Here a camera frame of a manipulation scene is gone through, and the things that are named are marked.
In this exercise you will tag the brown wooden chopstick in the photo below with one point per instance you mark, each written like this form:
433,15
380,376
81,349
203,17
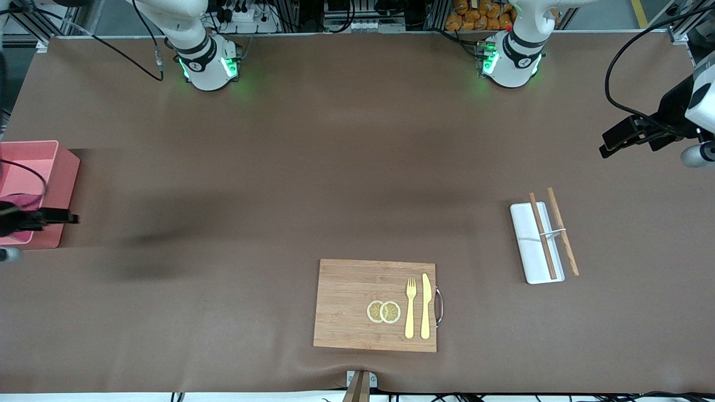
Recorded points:
561,229
543,237

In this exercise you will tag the orange packaged snacks pile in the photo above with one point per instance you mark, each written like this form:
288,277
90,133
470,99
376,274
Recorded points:
480,17

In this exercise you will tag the yellow lemon slice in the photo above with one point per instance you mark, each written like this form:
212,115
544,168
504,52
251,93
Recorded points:
391,312
372,311

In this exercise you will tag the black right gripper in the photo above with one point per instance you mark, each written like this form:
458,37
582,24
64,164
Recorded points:
12,219

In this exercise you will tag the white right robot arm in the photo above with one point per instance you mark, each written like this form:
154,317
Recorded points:
206,61

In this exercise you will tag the aluminium frame profile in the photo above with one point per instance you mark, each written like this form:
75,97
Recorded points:
678,30
61,17

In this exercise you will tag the yellow plastic knife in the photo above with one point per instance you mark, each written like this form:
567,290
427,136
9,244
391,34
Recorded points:
425,307

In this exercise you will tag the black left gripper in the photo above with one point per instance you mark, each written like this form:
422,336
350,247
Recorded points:
672,109

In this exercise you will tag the white power strip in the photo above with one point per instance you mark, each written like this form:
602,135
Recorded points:
246,17

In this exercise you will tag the brown wooden bar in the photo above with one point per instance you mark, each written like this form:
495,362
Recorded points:
357,392

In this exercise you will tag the pink and grey cloth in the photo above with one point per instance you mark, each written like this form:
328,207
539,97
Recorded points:
17,200

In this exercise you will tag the white rectangular tray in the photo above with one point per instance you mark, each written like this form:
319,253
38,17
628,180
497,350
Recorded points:
528,245

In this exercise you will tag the grey metal table bracket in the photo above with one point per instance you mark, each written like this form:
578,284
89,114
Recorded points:
373,381

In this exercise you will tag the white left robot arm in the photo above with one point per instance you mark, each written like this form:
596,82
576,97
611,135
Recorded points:
514,61

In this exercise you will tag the yellow plastic fork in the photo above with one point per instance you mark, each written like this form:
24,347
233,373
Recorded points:
410,318

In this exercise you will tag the small white chopstick rest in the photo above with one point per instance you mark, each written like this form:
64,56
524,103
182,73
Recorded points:
553,231

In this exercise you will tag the pink plastic box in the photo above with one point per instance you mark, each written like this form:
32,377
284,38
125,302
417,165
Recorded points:
61,178

